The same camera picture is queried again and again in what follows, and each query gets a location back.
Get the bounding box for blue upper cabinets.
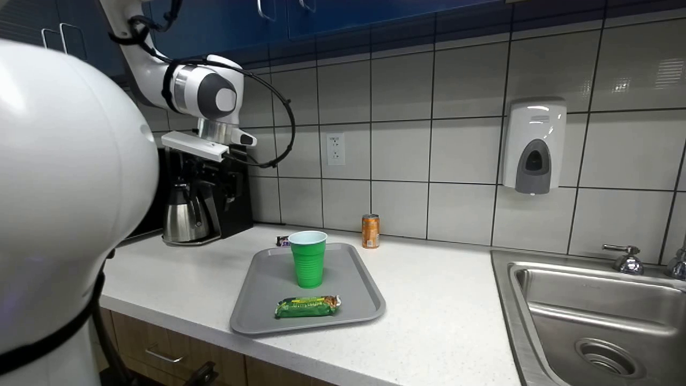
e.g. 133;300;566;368
0;0;686;89

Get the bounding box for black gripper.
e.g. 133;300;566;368
194;153;243;191

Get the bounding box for orange soda can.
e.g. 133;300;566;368
361;212;383;250

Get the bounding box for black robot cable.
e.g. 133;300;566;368
126;0;299;171

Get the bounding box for chrome sink faucet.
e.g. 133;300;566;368
665;238;686;280

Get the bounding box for grey plastic tray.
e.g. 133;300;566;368
228;240;388;339

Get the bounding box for black coffee maker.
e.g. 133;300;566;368
168;145;258;242

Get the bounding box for white wall outlet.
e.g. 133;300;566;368
323;130;350;171

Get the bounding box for metal drawer handle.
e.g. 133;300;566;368
143;347;185;366

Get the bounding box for wooden lower cabinet drawers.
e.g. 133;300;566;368
93;307;339;386

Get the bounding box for green plastic cup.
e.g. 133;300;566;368
288;228;330;290

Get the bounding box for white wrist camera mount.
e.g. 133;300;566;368
157;127;258;162

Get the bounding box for white wall soap dispenser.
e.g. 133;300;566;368
501;98;568;197

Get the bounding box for green granola bar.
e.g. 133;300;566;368
273;293;343;322

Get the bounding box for stainless steel sink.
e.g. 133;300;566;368
491;249;686;386

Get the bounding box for chrome faucet knob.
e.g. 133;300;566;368
601;242;645;277

